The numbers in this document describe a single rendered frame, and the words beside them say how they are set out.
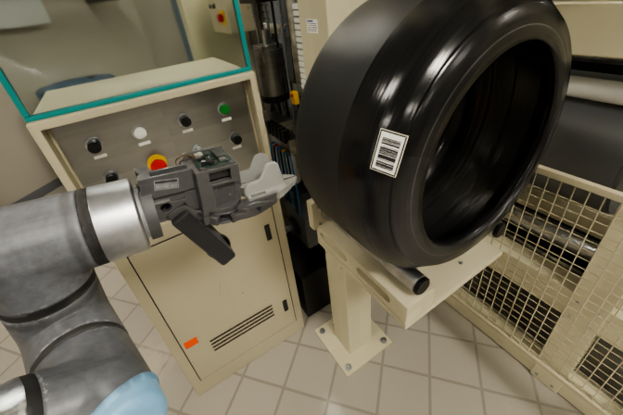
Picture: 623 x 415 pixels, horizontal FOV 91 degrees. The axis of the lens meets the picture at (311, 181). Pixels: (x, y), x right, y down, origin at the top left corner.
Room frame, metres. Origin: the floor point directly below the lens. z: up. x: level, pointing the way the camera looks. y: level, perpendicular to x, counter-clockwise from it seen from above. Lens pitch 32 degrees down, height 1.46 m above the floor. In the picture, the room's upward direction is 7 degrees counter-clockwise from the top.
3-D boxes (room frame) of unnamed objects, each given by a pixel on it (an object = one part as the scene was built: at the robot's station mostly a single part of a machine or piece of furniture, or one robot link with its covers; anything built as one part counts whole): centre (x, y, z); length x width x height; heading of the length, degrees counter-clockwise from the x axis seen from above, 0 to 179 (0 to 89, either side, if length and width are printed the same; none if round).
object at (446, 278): (0.64, -0.24, 0.80); 0.37 x 0.36 x 0.02; 119
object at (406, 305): (0.58, -0.12, 0.83); 0.36 x 0.09 x 0.06; 29
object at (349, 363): (0.86, -0.10, 0.01); 0.27 x 0.27 x 0.02; 29
